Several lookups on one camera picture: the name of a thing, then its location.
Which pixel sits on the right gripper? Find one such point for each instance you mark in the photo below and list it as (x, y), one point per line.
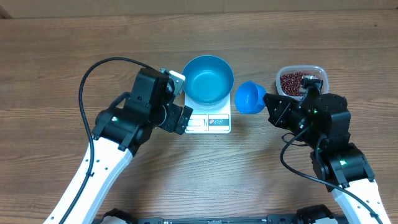
(278, 118)

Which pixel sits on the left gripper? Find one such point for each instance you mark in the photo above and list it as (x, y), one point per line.
(171, 124)

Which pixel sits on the blue plastic scoop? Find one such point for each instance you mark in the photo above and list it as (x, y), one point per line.
(249, 98)

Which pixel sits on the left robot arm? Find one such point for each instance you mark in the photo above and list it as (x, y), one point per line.
(118, 133)

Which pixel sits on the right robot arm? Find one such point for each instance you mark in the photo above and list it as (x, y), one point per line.
(322, 121)

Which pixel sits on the white kitchen scale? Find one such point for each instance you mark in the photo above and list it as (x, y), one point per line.
(209, 119)

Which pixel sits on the teal metal bowl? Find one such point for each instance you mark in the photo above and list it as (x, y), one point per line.
(208, 79)

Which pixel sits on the red beans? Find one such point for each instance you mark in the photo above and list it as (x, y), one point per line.
(290, 83)

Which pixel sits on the clear plastic container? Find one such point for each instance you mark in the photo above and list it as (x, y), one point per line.
(313, 69)

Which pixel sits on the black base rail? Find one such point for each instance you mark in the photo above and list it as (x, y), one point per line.
(314, 214)

